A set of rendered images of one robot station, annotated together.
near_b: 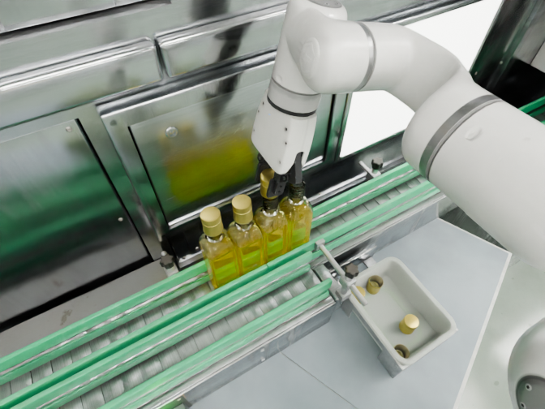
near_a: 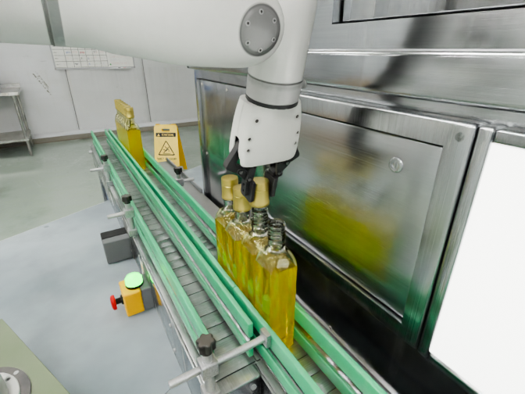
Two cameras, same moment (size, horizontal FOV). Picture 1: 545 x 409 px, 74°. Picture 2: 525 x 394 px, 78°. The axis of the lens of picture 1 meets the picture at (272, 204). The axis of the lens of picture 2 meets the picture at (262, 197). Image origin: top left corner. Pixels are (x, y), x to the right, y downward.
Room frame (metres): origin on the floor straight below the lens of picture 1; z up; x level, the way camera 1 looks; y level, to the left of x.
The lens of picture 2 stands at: (0.41, -0.50, 1.39)
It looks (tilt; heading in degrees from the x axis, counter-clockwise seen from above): 24 degrees down; 89
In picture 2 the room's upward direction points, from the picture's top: straight up
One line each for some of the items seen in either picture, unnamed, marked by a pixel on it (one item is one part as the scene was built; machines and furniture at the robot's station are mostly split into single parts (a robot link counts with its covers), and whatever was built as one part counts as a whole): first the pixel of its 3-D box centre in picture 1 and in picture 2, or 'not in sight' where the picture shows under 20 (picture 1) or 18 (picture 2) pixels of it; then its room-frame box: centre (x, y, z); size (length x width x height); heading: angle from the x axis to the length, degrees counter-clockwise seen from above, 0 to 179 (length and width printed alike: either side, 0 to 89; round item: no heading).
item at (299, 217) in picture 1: (293, 229); (275, 298); (0.44, -0.05, 0.99); 0.06 x 0.06 x 0.21; 29
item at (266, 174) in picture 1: (270, 183); (258, 191); (0.42, 0.00, 1.17); 0.04 x 0.04 x 0.04
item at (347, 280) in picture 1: (340, 273); (223, 362); (0.36, -0.15, 0.95); 0.17 x 0.03 x 0.12; 30
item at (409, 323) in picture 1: (409, 324); not in sight; (0.30, -0.33, 0.79); 0.04 x 0.04 x 0.04
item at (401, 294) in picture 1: (393, 312); not in sight; (0.33, -0.29, 0.80); 0.22 x 0.17 x 0.09; 30
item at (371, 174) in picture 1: (366, 173); not in sight; (0.65, -0.25, 0.94); 0.07 x 0.04 x 0.13; 30
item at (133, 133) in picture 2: not in sight; (133, 138); (-0.15, 0.97, 1.02); 0.06 x 0.06 x 0.28; 30
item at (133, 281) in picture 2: not in sight; (133, 279); (0.09, 0.19, 0.84); 0.05 x 0.05 x 0.03
